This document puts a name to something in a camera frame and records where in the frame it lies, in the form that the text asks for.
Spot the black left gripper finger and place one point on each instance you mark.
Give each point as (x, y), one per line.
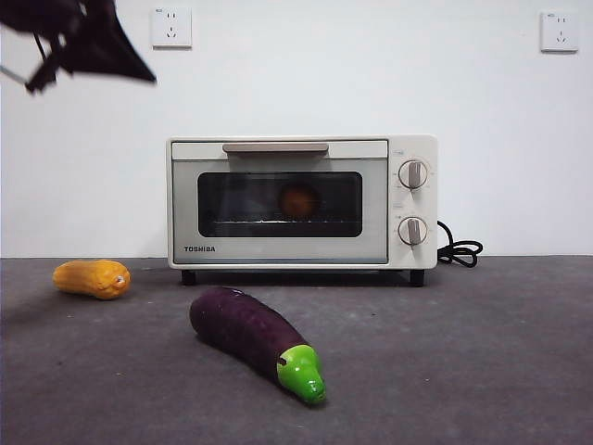
(48, 69)
(106, 51)

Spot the brown potato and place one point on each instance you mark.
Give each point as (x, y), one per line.
(299, 200)

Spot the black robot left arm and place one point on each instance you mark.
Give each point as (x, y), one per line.
(28, 11)

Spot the cream Toshiba toaster oven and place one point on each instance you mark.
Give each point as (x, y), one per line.
(417, 259)

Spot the yellow toy corn cob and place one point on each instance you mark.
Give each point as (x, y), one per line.
(87, 279)

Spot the purple toy eggplant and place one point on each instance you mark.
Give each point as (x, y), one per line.
(242, 330)

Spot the round temperature knob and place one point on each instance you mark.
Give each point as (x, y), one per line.
(413, 174)

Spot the round timer knob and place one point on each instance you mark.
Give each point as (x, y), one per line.
(412, 231)

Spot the white wall socket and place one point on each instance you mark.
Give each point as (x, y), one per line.
(559, 32)
(172, 28)

